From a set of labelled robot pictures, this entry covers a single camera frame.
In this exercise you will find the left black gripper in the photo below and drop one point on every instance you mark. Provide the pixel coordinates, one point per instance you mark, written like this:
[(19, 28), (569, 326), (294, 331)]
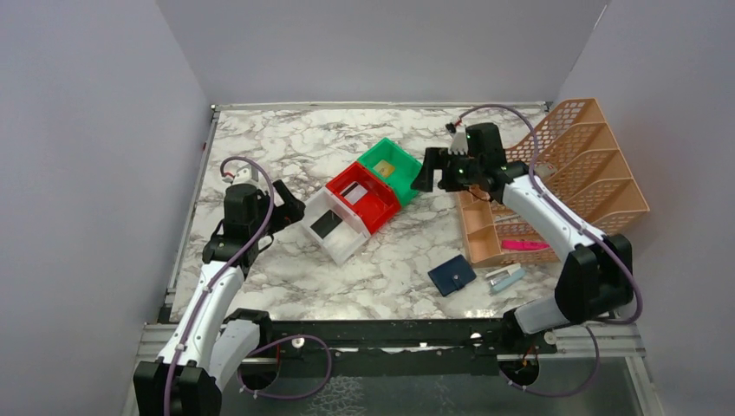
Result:
[(285, 208)]

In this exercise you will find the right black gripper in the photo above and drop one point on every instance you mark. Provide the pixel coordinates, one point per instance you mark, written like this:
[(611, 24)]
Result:
[(442, 171)]

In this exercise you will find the green plastic bin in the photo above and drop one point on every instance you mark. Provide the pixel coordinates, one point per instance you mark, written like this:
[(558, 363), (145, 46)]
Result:
[(406, 168)]

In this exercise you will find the white plastic bin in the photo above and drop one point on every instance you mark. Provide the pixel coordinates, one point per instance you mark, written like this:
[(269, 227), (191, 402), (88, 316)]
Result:
[(347, 238)]

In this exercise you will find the red plastic bin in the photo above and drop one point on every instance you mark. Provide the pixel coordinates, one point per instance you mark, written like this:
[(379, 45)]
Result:
[(373, 201)]

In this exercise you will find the navy blue card holder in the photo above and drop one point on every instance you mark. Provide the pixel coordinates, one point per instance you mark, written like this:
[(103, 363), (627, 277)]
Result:
[(452, 275)]

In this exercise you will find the peach desk organizer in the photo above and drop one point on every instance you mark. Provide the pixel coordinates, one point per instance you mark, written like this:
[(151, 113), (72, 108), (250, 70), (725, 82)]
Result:
[(582, 164)]

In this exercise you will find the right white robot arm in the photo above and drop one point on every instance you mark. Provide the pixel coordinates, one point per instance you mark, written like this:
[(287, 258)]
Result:
[(597, 268)]

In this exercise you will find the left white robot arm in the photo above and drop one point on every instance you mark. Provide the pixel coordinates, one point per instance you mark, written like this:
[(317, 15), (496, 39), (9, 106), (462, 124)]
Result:
[(190, 372)]

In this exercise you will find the black card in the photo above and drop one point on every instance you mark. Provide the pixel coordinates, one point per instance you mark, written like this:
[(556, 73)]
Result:
[(326, 223)]

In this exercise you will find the gold card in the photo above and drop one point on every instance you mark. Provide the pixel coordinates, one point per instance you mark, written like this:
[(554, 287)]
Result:
[(384, 168)]

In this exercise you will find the white grey card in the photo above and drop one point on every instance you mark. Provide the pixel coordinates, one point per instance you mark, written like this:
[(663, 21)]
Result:
[(354, 193)]

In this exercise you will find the pink highlighter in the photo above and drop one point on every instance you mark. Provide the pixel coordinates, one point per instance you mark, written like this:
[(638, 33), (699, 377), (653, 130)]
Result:
[(523, 245)]

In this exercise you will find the black front rail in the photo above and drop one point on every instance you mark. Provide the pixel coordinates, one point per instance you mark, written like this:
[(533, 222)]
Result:
[(375, 348)]

